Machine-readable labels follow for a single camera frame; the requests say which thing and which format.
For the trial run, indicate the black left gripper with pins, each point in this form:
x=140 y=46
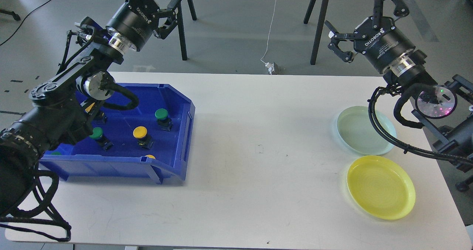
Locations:
x=136 y=20

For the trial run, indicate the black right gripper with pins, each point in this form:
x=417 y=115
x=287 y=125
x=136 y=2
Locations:
x=384 y=45

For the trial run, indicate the yellow push button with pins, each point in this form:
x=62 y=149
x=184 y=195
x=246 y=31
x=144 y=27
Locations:
x=100 y=117
x=144 y=139

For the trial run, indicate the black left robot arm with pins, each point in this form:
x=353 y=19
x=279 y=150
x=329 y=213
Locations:
x=65 y=106

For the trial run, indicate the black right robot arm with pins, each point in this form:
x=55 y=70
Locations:
x=421 y=98

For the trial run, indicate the pale green plate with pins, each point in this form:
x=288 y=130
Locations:
x=356 y=131

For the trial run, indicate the yellow plate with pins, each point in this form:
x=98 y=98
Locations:
x=381 y=187

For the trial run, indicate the black tripod legs left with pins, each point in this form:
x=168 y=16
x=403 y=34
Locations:
x=180 y=25

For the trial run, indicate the black tripod legs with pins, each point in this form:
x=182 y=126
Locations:
x=319 y=27
x=180 y=25

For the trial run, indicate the black tripod legs right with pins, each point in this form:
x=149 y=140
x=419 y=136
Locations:
x=319 y=27

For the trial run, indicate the white power adapter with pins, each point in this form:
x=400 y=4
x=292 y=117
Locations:
x=272 y=68

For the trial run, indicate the blue plastic bin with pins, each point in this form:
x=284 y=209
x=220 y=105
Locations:
x=126 y=158

